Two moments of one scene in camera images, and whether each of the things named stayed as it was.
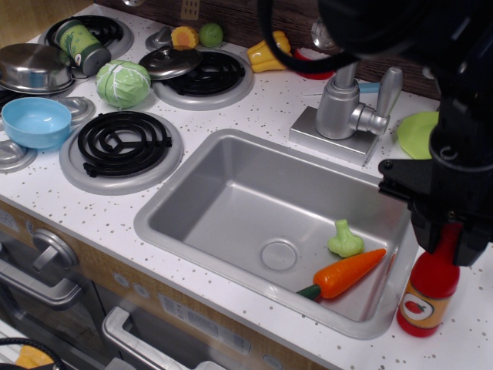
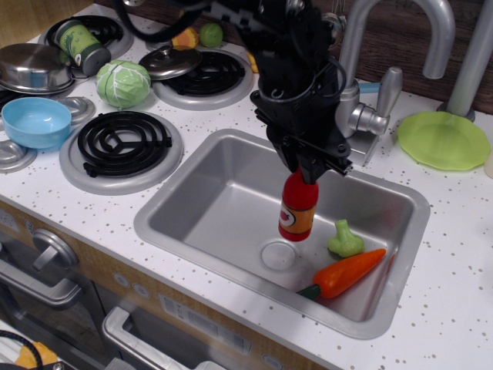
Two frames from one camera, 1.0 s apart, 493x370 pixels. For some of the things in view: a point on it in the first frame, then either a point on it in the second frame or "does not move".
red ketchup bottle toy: x=432 y=284 to x=298 y=209
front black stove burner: x=122 y=141 does not move
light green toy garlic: x=347 y=243 does not move
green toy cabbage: x=122 y=84 does not move
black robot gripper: x=455 y=183 to x=296 y=97
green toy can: x=82 y=47 does not move
